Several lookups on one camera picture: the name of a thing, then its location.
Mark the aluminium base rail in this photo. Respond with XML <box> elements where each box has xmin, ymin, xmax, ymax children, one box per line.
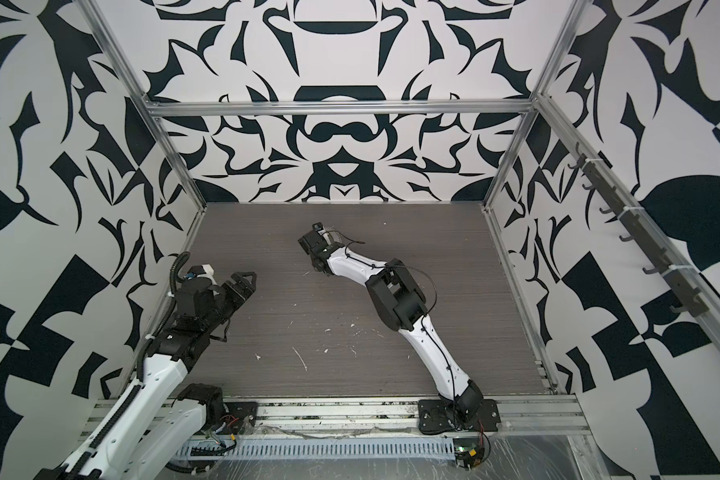
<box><xmin>83</xmin><ymin>395</ymin><xmax>592</xmax><ymax>442</ymax></box>

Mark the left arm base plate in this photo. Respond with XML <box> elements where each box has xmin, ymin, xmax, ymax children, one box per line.
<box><xmin>213</xmin><ymin>400</ymin><xmax>259</xmax><ymax>436</ymax></box>

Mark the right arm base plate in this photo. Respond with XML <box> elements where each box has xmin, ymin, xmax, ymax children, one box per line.
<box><xmin>417</xmin><ymin>399</ymin><xmax>501</xmax><ymax>435</ymax></box>

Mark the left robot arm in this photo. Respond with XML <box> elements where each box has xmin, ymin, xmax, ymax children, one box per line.
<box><xmin>36</xmin><ymin>265</ymin><xmax>257</xmax><ymax>479</ymax></box>

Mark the black corrugated cable conduit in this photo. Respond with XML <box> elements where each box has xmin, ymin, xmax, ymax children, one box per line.
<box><xmin>167</xmin><ymin>251</ymin><xmax>193</xmax><ymax>298</ymax></box>

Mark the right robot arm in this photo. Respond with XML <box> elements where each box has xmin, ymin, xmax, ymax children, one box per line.
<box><xmin>298</xmin><ymin>223</ymin><xmax>483</xmax><ymax>424</ymax></box>

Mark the white slotted cable duct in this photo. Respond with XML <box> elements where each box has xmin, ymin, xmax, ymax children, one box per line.
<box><xmin>175</xmin><ymin>437</ymin><xmax>456</xmax><ymax>461</ymax></box>

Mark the green circuit board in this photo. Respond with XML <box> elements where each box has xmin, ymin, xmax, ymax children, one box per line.
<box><xmin>454</xmin><ymin>436</ymin><xmax>492</xmax><ymax>470</ymax></box>

